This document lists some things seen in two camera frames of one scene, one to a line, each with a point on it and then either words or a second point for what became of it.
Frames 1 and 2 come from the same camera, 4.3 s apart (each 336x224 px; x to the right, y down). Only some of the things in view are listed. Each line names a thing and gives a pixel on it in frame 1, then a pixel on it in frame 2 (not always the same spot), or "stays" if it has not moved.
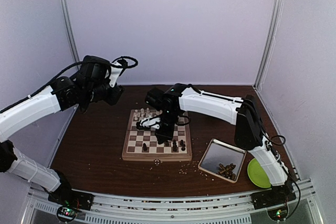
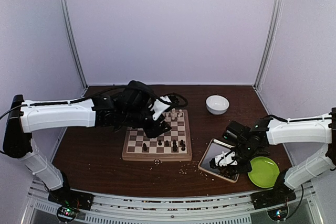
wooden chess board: [142, 144] stays
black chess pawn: [181, 143] stays
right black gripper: [166, 135] -> [247, 168]
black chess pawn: [145, 148] stays
